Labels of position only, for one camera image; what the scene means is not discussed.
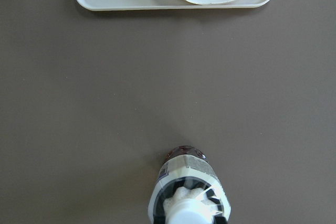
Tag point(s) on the tea bottle rack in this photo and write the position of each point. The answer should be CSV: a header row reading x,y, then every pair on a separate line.
x,y
187,190

